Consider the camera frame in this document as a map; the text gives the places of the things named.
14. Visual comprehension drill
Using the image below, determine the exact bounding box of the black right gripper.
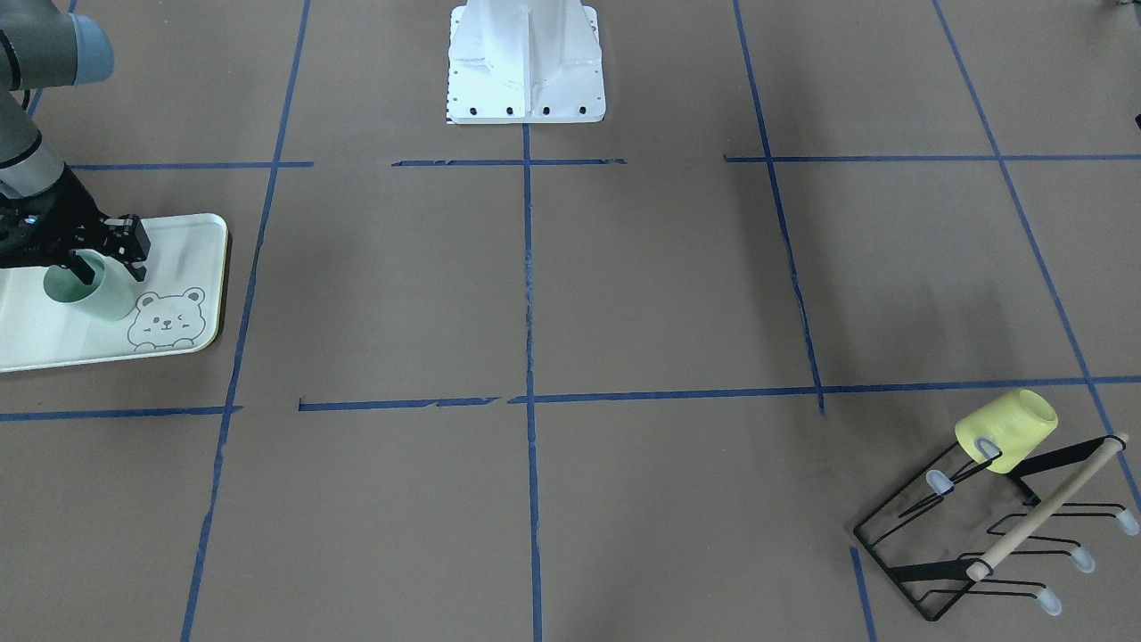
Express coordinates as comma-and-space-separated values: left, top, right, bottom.
1, 168, 151, 287

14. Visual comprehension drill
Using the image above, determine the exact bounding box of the pale green cup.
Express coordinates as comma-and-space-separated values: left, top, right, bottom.
42, 249, 138, 322

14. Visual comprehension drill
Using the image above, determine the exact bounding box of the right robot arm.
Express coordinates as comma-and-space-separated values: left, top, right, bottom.
1, 1, 151, 284

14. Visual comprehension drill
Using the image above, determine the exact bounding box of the cream bear tray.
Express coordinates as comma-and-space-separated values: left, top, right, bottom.
1, 214, 229, 371

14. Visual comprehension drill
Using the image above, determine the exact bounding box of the yellow cup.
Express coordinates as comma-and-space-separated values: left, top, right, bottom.
955, 389, 1059, 474

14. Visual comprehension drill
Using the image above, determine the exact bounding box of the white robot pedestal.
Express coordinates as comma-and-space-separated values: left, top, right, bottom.
446, 1, 607, 125

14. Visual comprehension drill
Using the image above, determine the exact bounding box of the black wire cup rack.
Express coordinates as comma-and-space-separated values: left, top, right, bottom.
852, 434, 1138, 621

